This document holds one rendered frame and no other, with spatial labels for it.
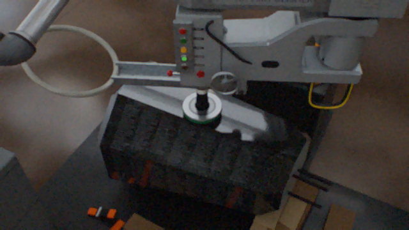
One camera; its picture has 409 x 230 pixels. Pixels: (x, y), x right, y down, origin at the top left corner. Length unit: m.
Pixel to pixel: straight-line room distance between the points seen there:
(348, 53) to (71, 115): 2.36
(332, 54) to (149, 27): 2.67
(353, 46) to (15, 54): 1.38
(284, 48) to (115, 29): 2.73
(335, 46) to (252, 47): 0.37
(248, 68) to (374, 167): 1.65
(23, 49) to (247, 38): 0.94
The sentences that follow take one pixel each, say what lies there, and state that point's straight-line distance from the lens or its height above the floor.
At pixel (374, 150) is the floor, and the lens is 3.52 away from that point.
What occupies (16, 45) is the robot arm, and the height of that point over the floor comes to 1.64.
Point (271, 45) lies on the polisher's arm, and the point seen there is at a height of 1.39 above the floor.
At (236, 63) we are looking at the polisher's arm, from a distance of 2.03.
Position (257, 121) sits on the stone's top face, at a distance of 2.39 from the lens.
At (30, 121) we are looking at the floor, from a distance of 3.76.
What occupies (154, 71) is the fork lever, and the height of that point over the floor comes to 1.08.
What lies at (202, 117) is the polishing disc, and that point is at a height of 0.88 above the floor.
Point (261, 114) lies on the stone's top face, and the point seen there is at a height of 0.82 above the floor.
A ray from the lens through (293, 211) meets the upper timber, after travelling 2.77.
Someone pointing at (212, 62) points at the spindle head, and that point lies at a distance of 2.02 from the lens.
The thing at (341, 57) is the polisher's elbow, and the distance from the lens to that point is 2.07.
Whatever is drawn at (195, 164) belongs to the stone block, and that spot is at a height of 0.67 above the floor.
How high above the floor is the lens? 2.61
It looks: 47 degrees down
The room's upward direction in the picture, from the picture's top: 1 degrees counter-clockwise
